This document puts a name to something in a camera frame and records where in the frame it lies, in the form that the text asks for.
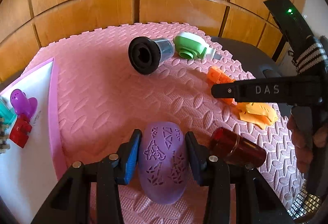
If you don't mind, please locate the orange cube block toy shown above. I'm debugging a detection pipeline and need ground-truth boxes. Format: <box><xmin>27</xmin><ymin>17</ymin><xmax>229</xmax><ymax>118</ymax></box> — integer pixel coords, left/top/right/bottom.
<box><xmin>207</xmin><ymin>66</ymin><xmax>237</xmax><ymax>106</ymax></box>

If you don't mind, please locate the purple oval perforated case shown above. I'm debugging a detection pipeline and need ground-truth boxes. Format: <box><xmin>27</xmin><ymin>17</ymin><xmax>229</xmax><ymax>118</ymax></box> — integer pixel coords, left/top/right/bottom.
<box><xmin>138</xmin><ymin>122</ymin><xmax>189</xmax><ymax>205</ymax></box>

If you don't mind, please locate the red metallic cylinder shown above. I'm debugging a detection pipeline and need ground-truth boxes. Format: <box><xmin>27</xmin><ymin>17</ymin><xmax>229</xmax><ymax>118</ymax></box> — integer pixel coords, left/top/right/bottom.
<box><xmin>209</xmin><ymin>127</ymin><xmax>267</xmax><ymax>168</ymax></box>

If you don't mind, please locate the green white plug-in device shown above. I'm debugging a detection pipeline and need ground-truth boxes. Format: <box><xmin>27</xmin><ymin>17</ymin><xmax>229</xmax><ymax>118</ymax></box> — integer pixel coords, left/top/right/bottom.
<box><xmin>173</xmin><ymin>32</ymin><xmax>222</xmax><ymax>60</ymax></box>

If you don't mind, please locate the black filter cup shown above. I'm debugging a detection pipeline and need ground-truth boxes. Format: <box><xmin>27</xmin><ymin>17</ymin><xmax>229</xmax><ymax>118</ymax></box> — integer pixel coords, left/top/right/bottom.
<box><xmin>128</xmin><ymin>36</ymin><xmax>175</xmax><ymax>75</ymax></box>

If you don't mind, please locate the red puzzle piece K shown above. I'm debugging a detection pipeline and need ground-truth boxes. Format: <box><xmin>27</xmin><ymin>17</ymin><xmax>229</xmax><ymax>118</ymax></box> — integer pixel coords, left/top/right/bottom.
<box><xmin>9</xmin><ymin>114</ymin><xmax>32</xmax><ymax>149</ymax></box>

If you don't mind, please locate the purple octopus toy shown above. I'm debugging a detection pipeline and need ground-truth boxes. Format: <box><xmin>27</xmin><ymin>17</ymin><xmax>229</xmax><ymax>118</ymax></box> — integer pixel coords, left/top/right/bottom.
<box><xmin>10</xmin><ymin>89</ymin><xmax>38</xmax><ymax>120</ymax></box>

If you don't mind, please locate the brown pinecone brush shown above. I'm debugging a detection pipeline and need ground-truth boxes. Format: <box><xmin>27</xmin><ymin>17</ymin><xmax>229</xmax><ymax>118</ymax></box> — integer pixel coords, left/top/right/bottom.
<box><xmin>0</xmin><ymin>117</ymin><xmax>11</xmax><ymax>154</ymax></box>

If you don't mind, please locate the teal green stand toy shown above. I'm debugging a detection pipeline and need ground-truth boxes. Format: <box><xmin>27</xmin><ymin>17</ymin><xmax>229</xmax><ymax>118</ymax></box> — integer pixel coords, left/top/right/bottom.
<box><xmin>0</xmin><ymin>96</ymin><xmax>17</xmax><ymax>125</ymax></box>

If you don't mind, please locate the person's right hand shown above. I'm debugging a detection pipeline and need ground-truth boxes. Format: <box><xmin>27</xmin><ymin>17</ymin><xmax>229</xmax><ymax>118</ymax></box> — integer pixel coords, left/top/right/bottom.
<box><xmin>287</xmin><ymin>115</ymin><xmax>328</xmax><ymax>174</ymax></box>

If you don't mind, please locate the pink foam puzzle mat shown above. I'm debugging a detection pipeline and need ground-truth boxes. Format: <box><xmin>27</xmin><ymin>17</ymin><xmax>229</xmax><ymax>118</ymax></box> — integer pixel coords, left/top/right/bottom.
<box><xmin>30</xmin><ymin>23</ymin><xmax>303</xmax><ymax>209</ymax></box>

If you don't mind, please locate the pink white shallow box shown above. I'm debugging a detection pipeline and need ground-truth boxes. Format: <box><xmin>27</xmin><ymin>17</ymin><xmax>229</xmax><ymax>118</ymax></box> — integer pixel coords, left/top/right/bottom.
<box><xmin>1</xmin><ymin>58</ymin><xmax>67</xmax><ymax>223</ymax></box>

